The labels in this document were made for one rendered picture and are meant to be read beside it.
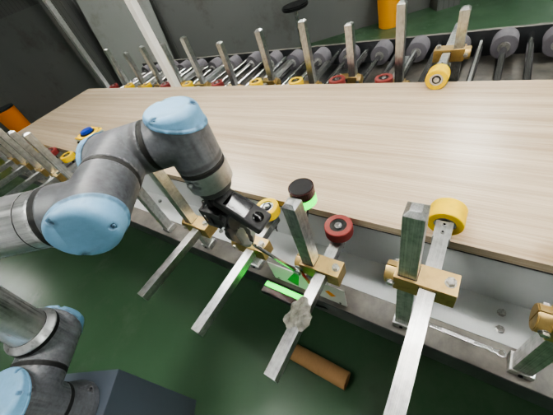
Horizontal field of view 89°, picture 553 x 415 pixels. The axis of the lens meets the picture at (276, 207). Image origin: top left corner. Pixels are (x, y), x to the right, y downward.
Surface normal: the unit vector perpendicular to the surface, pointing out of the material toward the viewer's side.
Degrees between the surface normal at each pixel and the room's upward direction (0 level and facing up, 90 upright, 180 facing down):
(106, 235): 91
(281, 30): 90
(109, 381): 0
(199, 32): 90
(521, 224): 0
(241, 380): 0
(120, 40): 79
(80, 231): 90
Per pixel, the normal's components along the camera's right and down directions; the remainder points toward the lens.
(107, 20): -0.05, 0.58
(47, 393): 0.95, -0.28
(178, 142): 0.17, 0.69
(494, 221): -0.27, -0.66
